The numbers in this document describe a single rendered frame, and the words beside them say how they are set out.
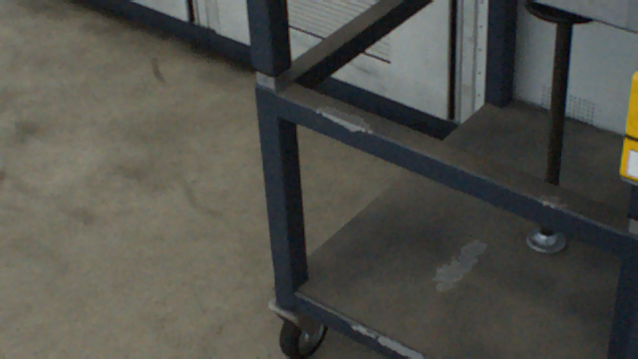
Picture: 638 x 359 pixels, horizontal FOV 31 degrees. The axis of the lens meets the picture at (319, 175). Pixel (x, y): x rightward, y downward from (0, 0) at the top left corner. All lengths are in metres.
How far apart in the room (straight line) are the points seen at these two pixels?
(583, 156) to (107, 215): 0.88
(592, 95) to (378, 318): 0.63
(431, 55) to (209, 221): 0.52
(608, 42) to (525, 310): 0.53
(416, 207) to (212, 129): 0.66
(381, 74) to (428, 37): 0.17
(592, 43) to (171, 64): 1.02
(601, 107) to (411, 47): 0.40
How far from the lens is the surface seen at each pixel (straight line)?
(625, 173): 0.95
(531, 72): 2.16
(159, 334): 1.99
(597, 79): 2.09
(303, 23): 2.43
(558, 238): 1.86
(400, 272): 1.80
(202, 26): 2.69
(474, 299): 1.75
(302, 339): 1.87
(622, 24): 1.17
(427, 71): 2.27
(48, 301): 2.09
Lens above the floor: 1.37
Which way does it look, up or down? 37 degrees down
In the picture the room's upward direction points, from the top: 4 degrees counter-clockwise
